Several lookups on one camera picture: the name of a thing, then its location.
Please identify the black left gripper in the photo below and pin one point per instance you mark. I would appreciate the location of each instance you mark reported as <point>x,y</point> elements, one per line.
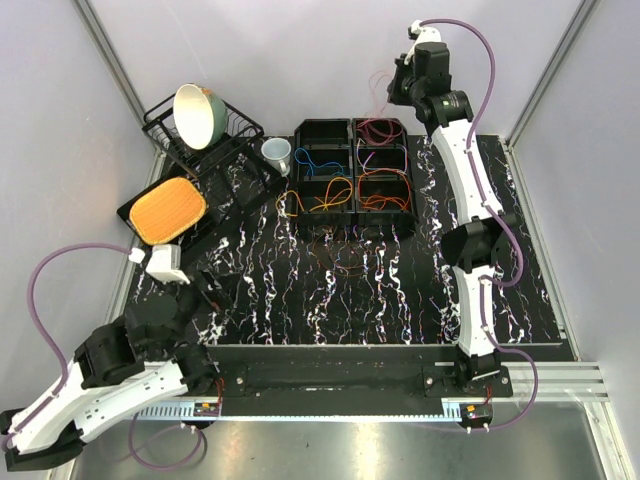
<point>225,287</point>

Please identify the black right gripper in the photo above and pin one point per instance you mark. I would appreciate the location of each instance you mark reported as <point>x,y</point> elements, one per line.
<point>392,95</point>

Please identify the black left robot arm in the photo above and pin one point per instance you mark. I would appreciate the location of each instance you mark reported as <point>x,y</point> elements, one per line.
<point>140,358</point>

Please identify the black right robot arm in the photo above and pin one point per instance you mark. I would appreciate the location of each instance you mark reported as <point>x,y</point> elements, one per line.
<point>422,80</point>

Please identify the white measuring cup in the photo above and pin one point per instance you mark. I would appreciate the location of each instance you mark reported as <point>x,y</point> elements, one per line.
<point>277,153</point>

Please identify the white and green bowl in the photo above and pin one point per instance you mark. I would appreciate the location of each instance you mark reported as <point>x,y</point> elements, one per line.
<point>200,116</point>

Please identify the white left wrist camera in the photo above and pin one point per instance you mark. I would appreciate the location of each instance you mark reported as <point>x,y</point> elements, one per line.
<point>163,263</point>

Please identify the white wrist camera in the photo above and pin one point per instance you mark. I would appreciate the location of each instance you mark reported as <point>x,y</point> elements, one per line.
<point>420,34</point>
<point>163,263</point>

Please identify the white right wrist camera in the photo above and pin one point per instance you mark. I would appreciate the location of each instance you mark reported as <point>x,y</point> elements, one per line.
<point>420,34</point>

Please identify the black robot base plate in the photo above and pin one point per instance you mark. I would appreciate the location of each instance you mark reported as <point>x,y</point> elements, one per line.
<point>346,382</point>

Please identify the black wire dish rack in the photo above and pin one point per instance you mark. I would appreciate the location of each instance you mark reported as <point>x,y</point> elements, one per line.
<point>237,148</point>

